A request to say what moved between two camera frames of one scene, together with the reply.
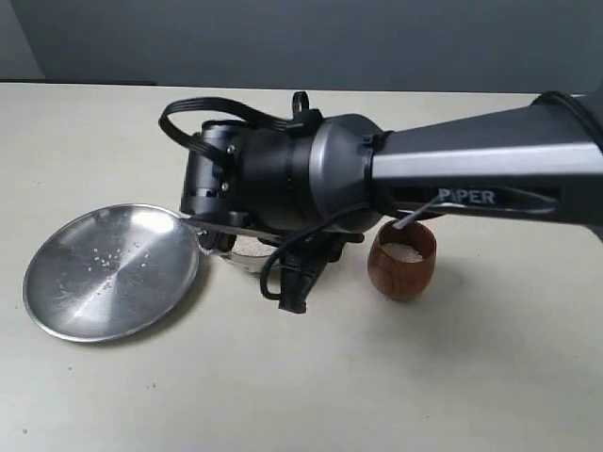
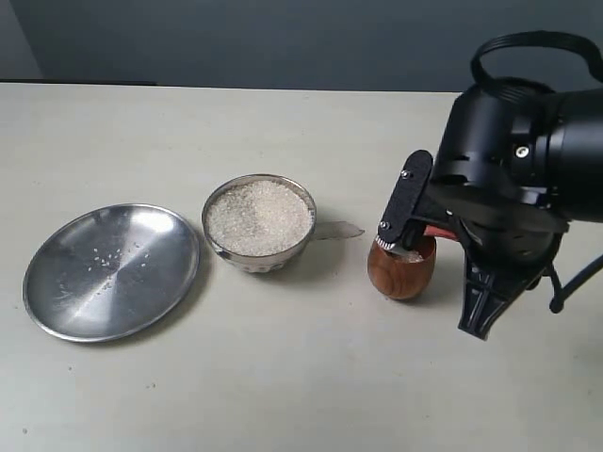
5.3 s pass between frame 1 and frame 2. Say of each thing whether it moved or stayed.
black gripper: moved
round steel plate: stayed
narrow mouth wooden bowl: stayed
